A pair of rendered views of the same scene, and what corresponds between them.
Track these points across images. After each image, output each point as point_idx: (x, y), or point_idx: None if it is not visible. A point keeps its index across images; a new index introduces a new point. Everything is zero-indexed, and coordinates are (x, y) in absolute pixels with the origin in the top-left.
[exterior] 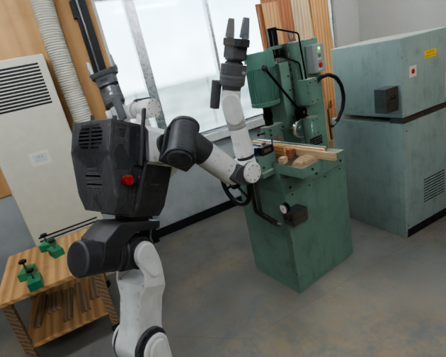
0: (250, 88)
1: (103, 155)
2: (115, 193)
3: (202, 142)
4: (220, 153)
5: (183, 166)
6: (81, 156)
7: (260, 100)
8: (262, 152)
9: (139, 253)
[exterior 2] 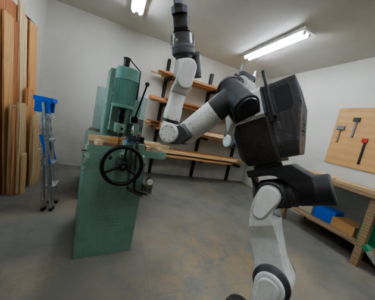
0: (124, 92)
1: (306, 111)
2: (305, 138)
3: None
4: None
5: None
6: (303, 106)
7: (130, 103)
8: (143, 141)
9: None
